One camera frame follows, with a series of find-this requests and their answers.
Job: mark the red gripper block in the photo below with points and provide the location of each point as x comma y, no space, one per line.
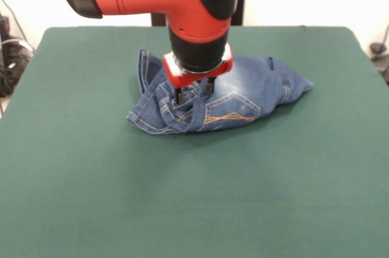
179,80

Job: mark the blue denim jeans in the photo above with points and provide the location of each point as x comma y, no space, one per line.
243,88

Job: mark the dark green table cloth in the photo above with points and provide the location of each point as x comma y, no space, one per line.
194,185

